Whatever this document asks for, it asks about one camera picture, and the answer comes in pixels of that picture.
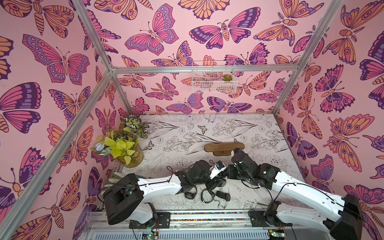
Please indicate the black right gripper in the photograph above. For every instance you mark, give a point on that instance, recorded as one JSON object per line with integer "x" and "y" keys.
{"x": 233, "y": 171}

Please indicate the wooden watch stand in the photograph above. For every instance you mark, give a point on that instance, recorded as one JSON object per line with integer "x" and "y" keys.
{"x": 223, "y": 149}

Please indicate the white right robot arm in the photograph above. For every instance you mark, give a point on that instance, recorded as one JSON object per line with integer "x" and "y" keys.
{"x": 341, "y": 217}

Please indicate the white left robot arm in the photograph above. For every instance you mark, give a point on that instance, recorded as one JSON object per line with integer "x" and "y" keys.
{"x": 127, "y": 197}

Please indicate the green potted plant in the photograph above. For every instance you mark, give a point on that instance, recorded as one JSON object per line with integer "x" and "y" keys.
{"x": 122, "y": 145}

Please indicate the white green work glove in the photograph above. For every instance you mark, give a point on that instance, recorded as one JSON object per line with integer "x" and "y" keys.
{"x": 115, "y": 177}

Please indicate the small succulent plant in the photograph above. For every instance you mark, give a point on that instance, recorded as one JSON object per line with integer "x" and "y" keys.
{"x": 227, "y": 78}

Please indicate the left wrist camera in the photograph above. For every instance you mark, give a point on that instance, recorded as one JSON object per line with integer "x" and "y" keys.
{"x": 218, "y": 168}

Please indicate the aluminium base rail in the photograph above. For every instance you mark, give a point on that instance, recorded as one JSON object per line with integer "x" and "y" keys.
{"x": 199, "y": 225}

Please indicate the white wire basket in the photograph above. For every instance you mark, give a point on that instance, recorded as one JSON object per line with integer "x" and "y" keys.
{"x": 208, "y": 78}

